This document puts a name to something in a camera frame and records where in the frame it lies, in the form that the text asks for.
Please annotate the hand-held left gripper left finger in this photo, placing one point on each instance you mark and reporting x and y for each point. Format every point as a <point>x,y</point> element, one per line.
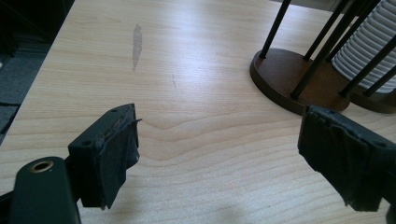
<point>102,155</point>

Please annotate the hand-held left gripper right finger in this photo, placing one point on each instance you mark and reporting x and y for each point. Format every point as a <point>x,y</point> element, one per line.
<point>348,155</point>

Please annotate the wooden cup holder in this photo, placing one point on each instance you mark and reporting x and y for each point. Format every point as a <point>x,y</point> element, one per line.
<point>280,74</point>

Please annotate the stack of white plates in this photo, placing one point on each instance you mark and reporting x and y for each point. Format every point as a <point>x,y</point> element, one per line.
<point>365,43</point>

